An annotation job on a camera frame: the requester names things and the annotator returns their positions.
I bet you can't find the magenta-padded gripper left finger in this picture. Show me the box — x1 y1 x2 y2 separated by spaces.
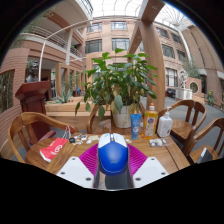
55 143 101 189

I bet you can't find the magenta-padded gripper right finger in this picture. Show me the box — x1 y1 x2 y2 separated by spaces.
126 143 170 189

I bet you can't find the blue and white computer mouse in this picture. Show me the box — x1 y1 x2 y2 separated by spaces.
97 132 130 177

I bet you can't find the red and white paper bag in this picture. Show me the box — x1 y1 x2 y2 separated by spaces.
39 126 73 163

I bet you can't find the yellow pump bottle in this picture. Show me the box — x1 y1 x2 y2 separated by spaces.
142 102 159 140

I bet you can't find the blue tube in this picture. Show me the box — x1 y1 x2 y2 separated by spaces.
130 113 142 140

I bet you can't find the black notebook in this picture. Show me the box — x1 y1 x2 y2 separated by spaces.
196 147 216 164

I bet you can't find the green agave plant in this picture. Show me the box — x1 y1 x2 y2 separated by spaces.
49 87 75 105

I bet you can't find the green plant in white pot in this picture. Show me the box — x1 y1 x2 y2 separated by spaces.
74 48 158 129

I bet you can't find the white statue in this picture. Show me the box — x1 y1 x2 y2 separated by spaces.
175 68 193 101

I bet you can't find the dark bust statue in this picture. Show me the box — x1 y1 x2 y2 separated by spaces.
25 61 40 83

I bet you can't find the dark red wooden pedestal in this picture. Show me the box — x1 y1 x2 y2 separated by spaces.
14 80 56 145

